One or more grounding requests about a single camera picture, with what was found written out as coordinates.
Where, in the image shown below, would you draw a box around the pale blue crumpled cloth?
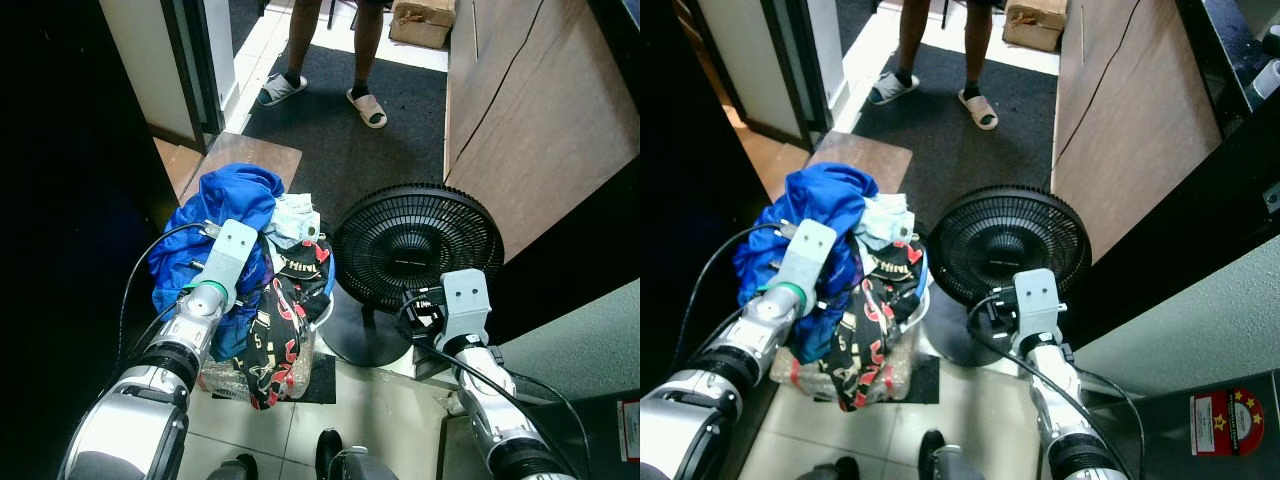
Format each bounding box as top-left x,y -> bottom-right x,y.
853,192 -> 918,253
264,192 -> 322,252

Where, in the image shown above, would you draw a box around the small black floor mat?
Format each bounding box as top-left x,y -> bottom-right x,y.
898,354 -> 942,406
208,353 -> 339,407

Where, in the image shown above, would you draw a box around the black robot legs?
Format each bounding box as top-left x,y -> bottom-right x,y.
798,429 -> 993,480
204,429 -> 403,480

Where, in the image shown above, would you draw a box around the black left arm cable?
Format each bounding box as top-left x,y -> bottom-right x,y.
117,221 -> 213,363
672,221 -> 793,373

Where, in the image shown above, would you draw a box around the brown cardboard box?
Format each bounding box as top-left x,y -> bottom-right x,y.
388,0 -> 457,50
1002,0 -> 1069,54

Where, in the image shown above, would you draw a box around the white door with black frame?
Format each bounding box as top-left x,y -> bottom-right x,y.
99,0 -> 239,153
696,0 -> 853,148

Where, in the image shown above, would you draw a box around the black floor fan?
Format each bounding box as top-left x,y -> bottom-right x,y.
925,184 -> 1092,367
320,182 -> 505,369

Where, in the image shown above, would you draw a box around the red star sticker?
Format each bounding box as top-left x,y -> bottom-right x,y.
617,399 -> 641,464
1189,388 -> 1267,459

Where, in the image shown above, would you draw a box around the brown wooden stool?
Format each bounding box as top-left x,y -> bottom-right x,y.
803,131 -> 914,198
179,132 -> 304,204

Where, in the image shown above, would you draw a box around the person's bare legs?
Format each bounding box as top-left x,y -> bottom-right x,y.
284,0 -> 389,93
893,0 -> 994,96

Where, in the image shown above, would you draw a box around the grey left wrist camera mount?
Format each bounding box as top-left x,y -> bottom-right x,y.
190,219 -> 260,313
773,219 -> 839,313

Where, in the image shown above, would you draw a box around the brown wooden cabinet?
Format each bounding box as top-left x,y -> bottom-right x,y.
1051,0 -> 1224,264
444,0 -> 641,264

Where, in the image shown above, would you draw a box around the dark grey floor mat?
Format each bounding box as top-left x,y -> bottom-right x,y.
242,44 -> 449,233
850,42 -> 1060,231

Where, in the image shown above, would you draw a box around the grey washing machine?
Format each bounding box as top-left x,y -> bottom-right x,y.
440,279 -> 641,480
1072,233 -> 1280,480

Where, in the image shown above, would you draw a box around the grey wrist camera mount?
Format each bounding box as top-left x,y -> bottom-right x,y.
773,219 -> 839,313
1012,267 -> 1064,343
439,269 -> 494,348
190,219 -> 260,313

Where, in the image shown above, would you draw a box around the grey slipper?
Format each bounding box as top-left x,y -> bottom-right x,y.
867,71 -> 922,107
958,89 -> 1000,132
346,87 -> 389,130
257,72 -> 309,108

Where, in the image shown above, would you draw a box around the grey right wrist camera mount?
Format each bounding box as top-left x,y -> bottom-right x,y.
439,269 -> 494,348
1012,267 -> 1064,343

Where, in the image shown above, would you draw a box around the black red patterned garment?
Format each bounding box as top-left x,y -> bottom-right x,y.
242,237 -> 335,412
824,237 -> 928,414

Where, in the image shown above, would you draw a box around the blue garment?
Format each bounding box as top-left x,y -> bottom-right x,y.
732,162 -> 883,367
147,162 -> 288,363

